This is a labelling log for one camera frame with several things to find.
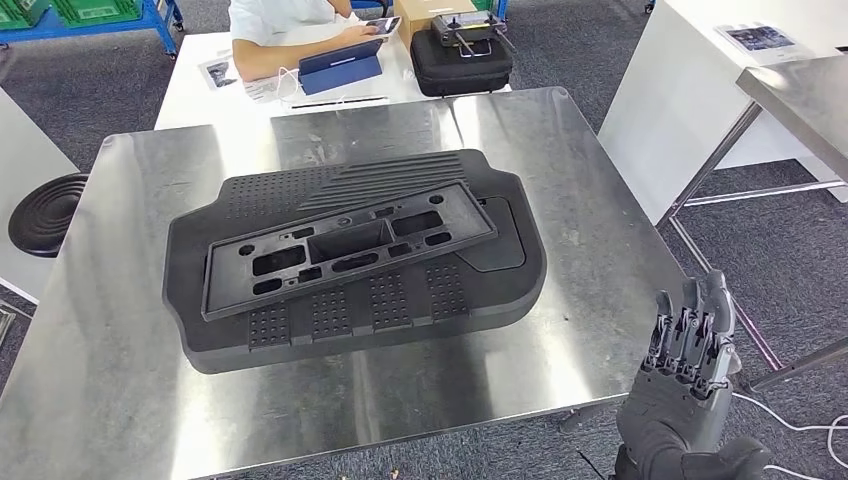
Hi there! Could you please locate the printed paper sheet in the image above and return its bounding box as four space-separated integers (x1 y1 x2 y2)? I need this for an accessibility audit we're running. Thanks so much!
241 76 299 105
715 23 796 54
198 56 240 91

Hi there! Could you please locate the white table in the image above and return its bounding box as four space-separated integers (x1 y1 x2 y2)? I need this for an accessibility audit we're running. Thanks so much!
0 86 81 306

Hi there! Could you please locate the white panel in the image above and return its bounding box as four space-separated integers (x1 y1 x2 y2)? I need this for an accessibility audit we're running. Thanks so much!
598 0 848 227

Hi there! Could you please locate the black remote controller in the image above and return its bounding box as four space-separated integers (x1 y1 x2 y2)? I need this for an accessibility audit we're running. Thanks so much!
430 9 517 58

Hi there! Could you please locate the thin white desk cable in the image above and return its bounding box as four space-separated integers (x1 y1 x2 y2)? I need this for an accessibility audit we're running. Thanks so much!
276 66 304 105

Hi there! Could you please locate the black round ribbed disc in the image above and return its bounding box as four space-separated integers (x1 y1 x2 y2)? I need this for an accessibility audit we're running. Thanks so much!
7 173 91 260

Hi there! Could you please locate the black bag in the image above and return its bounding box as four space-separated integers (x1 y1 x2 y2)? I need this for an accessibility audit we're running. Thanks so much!
410 29 515 99

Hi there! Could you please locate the white desk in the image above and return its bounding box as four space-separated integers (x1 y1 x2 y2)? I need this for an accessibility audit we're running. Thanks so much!
154 23 513 130

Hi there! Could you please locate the blue tablet case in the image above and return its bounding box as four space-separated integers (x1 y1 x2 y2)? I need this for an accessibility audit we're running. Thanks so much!
298 38 386 96

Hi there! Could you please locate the white power cable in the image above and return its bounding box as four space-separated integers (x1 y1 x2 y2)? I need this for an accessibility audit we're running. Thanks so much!
731 390 848 480

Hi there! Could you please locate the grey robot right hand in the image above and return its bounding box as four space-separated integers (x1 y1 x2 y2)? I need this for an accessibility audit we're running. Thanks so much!
609 269 773 480

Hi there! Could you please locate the black plastic frame part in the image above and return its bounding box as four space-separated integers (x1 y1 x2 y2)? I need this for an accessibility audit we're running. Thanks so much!
200 180 499 324

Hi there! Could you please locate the green plastic crate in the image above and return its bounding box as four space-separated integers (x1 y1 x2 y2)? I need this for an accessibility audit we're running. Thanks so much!
0 0 51 31
52 0 144 28

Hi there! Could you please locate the stainless steel workbench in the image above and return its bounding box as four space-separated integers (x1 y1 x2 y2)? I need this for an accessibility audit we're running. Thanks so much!
0 86 694 480

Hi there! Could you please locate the large black engine cover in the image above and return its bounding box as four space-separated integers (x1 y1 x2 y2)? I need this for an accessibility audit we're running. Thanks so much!
162 148 549 376

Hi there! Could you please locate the black stylus pen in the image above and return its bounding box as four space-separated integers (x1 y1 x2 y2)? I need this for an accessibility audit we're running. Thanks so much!
290 95 390 111

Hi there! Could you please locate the person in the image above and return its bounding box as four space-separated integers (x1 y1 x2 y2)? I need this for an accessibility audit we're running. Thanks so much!
228 0 402 84

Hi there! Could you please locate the person's hand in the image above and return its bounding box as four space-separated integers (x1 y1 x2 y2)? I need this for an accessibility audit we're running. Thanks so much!
337 23 384 46

